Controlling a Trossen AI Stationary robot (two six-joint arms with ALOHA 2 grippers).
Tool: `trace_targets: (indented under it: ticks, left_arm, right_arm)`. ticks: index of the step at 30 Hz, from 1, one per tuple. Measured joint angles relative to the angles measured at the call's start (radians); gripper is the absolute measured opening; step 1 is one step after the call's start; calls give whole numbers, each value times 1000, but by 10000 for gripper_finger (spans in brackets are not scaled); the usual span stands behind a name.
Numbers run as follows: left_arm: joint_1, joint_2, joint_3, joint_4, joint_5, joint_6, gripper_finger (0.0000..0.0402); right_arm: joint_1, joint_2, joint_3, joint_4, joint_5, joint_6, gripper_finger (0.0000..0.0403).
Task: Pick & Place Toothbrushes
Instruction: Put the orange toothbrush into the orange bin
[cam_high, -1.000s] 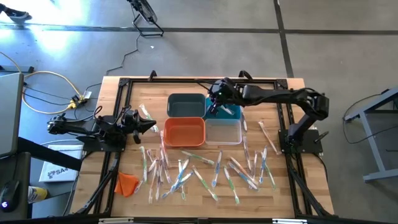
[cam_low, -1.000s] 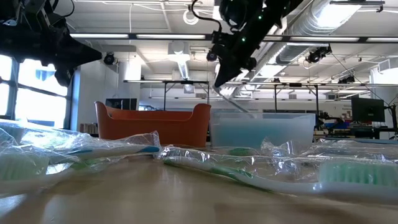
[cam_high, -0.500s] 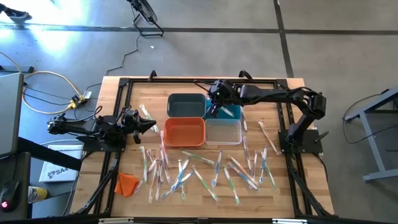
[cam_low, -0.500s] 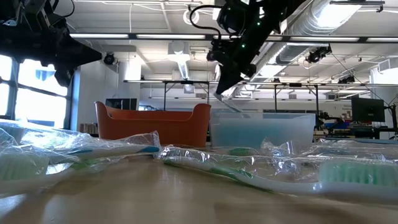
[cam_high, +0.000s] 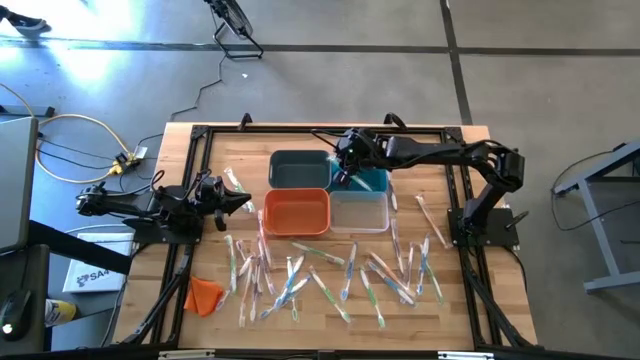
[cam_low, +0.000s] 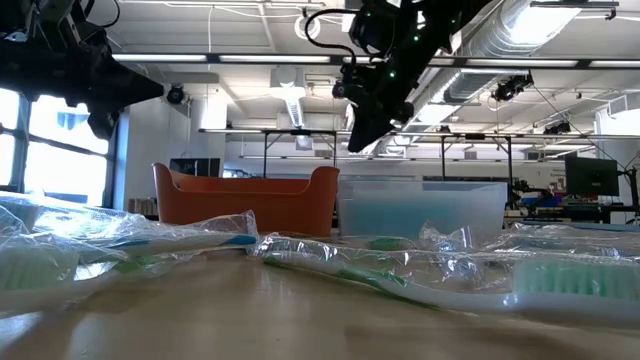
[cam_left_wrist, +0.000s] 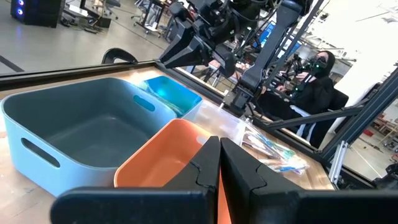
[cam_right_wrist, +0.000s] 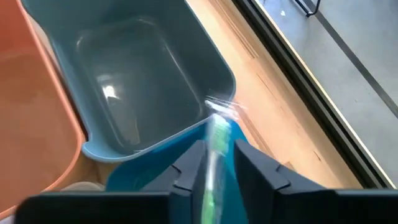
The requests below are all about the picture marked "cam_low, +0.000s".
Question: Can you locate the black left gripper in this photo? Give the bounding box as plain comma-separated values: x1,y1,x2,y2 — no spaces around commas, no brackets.
0,42,166,142

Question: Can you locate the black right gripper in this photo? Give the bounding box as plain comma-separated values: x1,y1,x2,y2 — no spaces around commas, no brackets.
343,61,425,154

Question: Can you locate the clear plastic bin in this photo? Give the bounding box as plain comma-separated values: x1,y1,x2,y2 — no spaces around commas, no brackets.
336,178,510,241

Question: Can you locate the black flat screen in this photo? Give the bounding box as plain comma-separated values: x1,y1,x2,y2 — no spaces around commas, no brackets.
168,157,222,178

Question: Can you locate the green white wrapped toothbrush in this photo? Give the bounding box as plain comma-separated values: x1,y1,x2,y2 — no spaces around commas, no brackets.
253,234,640,330
366,236,420,252
0,234,211,316

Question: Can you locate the orange plastic bin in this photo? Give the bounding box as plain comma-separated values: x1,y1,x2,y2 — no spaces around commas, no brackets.
152,161,342,239

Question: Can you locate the overhead light bar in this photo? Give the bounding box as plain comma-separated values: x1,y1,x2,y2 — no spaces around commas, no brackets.
110,51,640,70

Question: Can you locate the blue white wrapped toothbrush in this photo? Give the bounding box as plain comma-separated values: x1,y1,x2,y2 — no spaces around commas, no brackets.
97,210,260,259

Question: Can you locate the blue crate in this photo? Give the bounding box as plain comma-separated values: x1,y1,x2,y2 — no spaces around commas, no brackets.
521,195,565,209

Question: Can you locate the black computer monitor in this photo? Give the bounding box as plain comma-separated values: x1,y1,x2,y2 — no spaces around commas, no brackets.
564,155,621,198

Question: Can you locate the clear wrapped toothbrush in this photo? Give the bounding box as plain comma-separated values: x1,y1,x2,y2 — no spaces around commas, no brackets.
499,230,640,259

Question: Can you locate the cluttered work desk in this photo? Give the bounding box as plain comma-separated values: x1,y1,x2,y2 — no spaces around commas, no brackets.
503,202,640,226

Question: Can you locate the black metal rack frame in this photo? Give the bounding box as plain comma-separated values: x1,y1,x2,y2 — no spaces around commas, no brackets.
438,132,515,194
261,128,340,179

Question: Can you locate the white cable coil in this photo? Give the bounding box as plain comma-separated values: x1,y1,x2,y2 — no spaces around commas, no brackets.
293,13,323,43

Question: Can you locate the silver ventilation duct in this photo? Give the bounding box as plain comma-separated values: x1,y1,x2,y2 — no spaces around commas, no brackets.
414,0,589,119

